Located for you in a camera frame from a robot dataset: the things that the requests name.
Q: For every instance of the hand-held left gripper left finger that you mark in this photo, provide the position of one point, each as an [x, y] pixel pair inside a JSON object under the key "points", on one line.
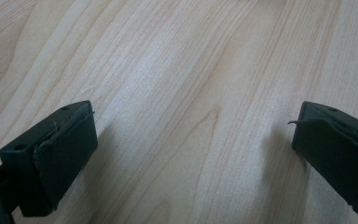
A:
{"points": [[52, 155]]}

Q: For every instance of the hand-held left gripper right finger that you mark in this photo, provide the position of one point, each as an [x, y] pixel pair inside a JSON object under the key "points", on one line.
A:
{"points": [[338, 152]]}

